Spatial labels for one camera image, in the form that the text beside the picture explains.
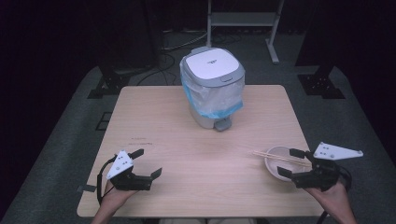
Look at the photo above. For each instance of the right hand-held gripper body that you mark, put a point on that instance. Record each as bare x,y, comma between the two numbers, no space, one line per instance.
320,175

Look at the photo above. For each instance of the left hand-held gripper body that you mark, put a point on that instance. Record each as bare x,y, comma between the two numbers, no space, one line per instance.
120,165

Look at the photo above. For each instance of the beige bowl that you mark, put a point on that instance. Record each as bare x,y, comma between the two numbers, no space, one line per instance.
281,155

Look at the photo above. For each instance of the grey metal stand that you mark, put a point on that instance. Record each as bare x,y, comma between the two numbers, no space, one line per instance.
243,18

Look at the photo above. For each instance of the person's right hand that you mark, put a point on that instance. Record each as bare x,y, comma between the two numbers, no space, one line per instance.
334,197

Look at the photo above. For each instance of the grey tape piece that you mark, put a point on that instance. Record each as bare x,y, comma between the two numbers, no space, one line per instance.
86,188

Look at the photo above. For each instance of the black stand base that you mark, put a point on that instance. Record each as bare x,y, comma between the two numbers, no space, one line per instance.
107,85
322,87

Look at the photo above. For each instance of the wooden chopstick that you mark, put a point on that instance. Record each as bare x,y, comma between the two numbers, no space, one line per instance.
264,153
271,157

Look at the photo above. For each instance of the clear blue bin bag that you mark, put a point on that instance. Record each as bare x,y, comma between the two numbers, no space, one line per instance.
214,99

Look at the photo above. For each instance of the white grey pedal bin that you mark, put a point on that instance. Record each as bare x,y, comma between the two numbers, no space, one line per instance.
211,63

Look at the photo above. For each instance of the dark floor socket panel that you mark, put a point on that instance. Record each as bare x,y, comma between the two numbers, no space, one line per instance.
103,121

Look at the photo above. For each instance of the person's left hand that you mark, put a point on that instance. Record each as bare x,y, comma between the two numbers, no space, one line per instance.
113,196

